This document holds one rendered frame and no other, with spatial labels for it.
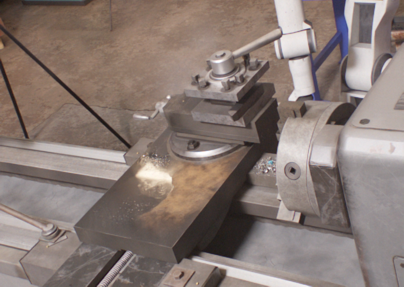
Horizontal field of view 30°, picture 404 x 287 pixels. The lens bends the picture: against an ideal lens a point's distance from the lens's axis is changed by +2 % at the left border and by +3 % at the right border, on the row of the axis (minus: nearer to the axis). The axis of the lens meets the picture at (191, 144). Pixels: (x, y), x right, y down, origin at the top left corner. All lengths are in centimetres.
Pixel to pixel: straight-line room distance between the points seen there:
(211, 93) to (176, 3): 381
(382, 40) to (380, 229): 153
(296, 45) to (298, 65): 8
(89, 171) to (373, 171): 125
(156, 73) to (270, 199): 284
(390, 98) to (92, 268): 90
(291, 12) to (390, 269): 128
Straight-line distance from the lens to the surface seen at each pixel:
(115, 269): 183
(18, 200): 254
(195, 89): 190
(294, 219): 156
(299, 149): 148
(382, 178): 122
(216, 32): 499
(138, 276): 178
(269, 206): 192
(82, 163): 236
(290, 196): 152
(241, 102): 187
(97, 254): 190
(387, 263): 135
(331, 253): 191
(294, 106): 151
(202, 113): 193
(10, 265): 210
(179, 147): 203
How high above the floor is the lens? 201
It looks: 32 degrees down
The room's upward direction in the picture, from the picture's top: 18 degrees counter-clockwise
